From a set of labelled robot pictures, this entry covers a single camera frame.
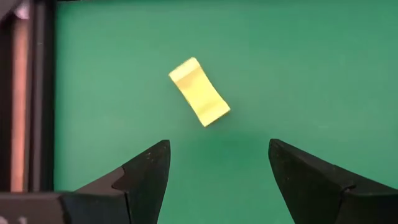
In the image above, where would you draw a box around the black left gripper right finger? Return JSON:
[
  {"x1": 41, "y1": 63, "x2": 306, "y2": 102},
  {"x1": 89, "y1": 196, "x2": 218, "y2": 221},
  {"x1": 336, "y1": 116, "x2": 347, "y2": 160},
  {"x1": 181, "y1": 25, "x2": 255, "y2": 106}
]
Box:
[{"x1": 268, "y1": 138, "x2": 398, "y2": 224}]

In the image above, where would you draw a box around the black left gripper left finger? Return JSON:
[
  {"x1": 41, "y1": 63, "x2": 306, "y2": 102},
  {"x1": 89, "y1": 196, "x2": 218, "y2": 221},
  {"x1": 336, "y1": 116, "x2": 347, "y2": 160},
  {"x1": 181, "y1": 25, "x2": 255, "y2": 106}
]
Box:
[{"x1": 59, "y1": 139, "x2": 172, "y2": 224}]

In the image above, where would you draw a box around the yellow rectangular block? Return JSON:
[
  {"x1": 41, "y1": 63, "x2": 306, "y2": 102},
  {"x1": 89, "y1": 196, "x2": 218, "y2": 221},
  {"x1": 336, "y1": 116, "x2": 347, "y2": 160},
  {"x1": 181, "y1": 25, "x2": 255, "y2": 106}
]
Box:
[{"x1": 168, "y1": 57, "x2": 231, "y2": 128}]

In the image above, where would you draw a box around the green table mat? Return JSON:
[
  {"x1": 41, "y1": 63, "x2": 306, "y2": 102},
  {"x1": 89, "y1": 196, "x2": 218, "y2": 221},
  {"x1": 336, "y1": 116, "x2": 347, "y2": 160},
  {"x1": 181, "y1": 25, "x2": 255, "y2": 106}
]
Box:
[{"x1": 53, "y1": 0, "x2": 398, "y2": 224}]

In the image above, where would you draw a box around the black table frame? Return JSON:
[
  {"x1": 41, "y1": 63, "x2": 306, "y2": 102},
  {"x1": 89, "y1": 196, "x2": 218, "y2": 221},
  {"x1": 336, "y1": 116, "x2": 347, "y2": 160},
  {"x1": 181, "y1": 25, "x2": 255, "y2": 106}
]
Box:
[{"x1": 0, "y1": 0, "x2": 57, "y2": 194}]

